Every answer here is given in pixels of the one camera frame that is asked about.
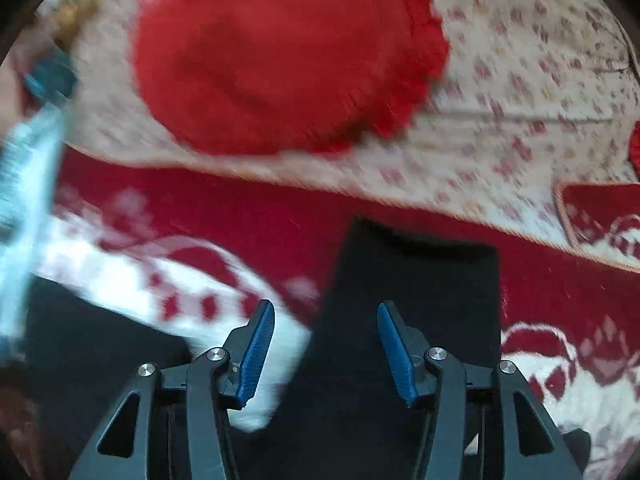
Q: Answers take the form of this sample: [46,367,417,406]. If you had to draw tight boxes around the red white patterned carpet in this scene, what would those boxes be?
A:
[0,149,640,480]

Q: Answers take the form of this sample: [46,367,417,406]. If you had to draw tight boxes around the red round cushion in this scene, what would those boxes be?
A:
[132,0,451,157]

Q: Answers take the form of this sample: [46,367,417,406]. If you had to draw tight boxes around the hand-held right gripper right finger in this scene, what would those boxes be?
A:
[376,302,584,480]

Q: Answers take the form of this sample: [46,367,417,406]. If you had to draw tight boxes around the tan knitted cloth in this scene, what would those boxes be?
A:
[52,0,105,47]

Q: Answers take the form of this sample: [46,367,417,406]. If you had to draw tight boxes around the white floral mattress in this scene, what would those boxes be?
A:
[36,0,640,274]

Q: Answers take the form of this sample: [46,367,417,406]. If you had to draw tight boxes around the black pants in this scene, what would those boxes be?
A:
[22,217,503,480]

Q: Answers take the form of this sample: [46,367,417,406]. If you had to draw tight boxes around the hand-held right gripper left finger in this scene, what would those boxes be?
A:
[67,299,276,480]

